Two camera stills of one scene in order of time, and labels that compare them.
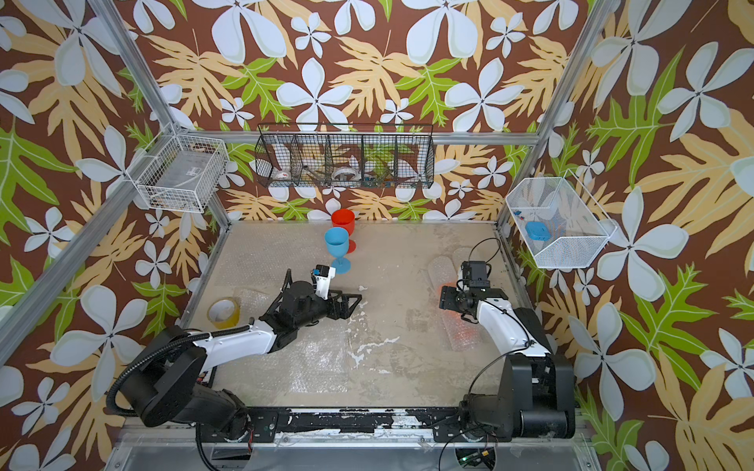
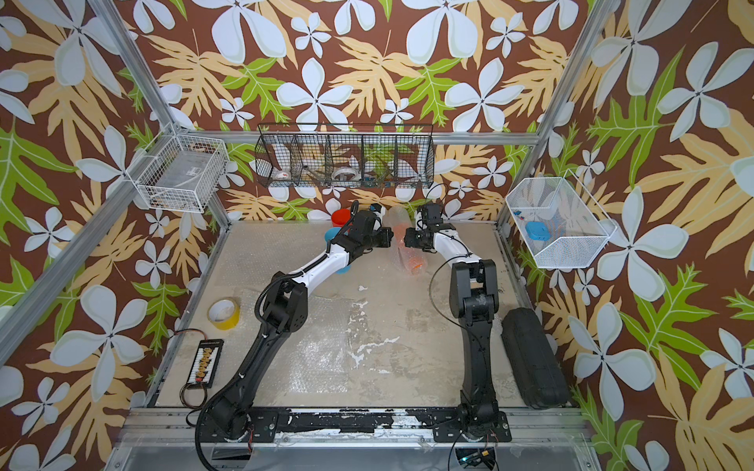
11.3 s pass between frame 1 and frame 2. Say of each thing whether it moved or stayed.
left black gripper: moved
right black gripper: moved
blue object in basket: stayed
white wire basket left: stayed
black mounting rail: stayed
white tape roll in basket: stayed
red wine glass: stayed
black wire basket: stayed
